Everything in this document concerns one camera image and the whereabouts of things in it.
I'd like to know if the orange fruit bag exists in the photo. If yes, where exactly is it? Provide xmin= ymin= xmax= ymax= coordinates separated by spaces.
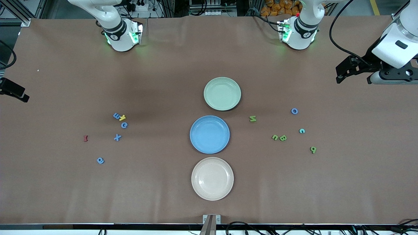
xmin=260 ymin=0 xmax=301 ymax=17

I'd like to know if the brown table cover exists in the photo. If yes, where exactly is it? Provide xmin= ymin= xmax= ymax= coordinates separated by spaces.
xmin=0 ymin=15 xmax=418 ymax=226

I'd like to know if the green plate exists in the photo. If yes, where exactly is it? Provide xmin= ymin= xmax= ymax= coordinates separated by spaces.
xmin=204 ymin=77 xmax=242 ymax=111

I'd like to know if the white power strip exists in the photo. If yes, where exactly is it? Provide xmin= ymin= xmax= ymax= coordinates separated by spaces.
xmin=130 ymin=0 xmax=150 ymax=12
xmin=205 ymin=9 xmax=237 ymax=17

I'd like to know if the blue plate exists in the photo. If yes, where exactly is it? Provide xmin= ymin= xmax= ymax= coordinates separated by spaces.
xmin=190 ymin=116 xmax=230 ymax=154

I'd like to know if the beige plate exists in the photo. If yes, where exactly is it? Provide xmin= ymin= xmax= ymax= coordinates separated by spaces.
xmin=191 ymin=157 xmax=234 ymax=201

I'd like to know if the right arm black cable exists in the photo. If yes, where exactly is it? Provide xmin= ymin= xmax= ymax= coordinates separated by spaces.
xmin=0 ymin=40 xmax=17 ymax=70

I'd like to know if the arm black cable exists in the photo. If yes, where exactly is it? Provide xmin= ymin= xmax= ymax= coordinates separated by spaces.
xmin=329 ymin=0 xmax=371 ymax=64
xmin=0 ymin=40 xmax=17 ymax=70

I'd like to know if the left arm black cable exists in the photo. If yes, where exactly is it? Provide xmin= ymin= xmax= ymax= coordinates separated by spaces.
xmin=329 ymin=0 xmax=371 ymax=64

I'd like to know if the aluminium frame rail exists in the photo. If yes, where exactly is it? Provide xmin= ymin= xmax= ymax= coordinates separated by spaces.
xmin=0 ymin=0 xmax=31 ymax=27

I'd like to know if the black looping cable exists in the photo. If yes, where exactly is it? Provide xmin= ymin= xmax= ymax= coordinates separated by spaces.
xmin=225 ymin=221 xmax=262 ymax=235

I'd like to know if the silver metal bracket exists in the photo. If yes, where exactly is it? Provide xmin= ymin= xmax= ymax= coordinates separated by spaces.
xmin=202 ymin=214 xmax=221 ymax=235

